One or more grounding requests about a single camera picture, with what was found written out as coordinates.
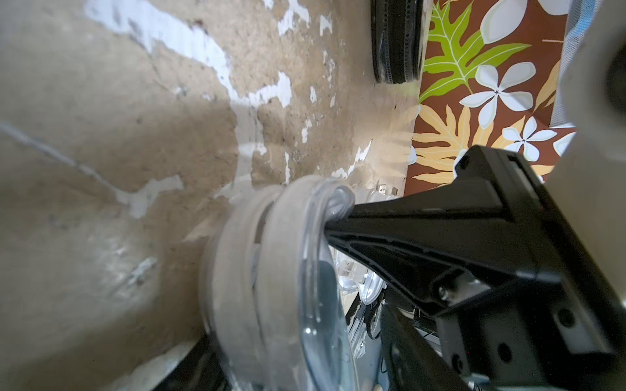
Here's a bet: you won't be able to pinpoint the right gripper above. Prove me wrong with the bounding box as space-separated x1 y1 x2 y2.
324 147 625 390

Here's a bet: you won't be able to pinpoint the white mesh basket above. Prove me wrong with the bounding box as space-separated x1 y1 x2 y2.
550 0 603 129

